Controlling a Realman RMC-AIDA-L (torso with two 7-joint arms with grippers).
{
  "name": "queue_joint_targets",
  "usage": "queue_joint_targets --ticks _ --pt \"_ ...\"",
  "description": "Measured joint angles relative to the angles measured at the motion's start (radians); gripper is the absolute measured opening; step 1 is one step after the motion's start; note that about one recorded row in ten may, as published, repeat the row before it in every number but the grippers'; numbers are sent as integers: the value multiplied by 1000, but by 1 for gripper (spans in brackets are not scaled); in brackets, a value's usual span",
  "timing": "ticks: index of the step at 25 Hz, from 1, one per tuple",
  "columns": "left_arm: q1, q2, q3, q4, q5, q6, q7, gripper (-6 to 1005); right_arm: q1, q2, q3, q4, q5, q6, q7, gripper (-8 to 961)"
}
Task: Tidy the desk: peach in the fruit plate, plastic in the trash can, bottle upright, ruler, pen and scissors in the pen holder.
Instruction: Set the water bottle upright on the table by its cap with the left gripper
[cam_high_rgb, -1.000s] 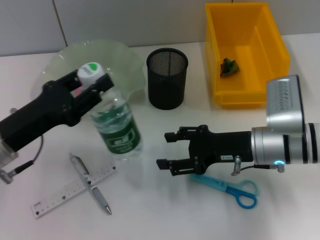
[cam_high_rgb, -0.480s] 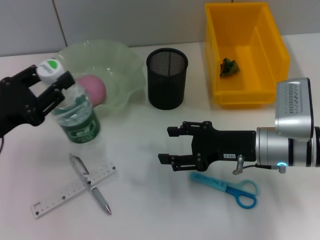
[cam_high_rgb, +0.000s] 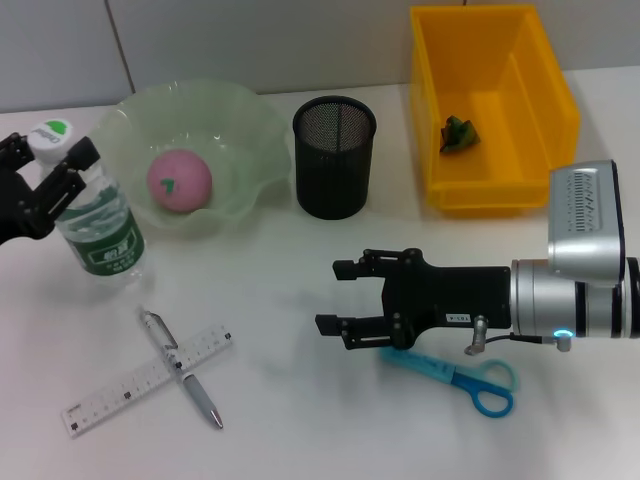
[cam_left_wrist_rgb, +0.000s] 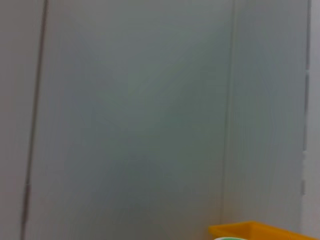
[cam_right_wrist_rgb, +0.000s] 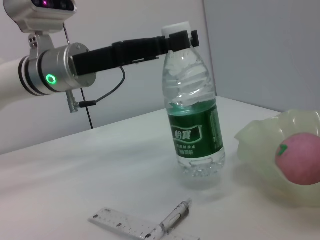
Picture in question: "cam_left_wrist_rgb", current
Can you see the yellow plastic bin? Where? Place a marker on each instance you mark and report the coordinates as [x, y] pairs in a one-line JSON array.
[[252, 230]]

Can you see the clear water bottle green label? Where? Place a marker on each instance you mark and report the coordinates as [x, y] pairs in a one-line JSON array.
[[230, 239]]

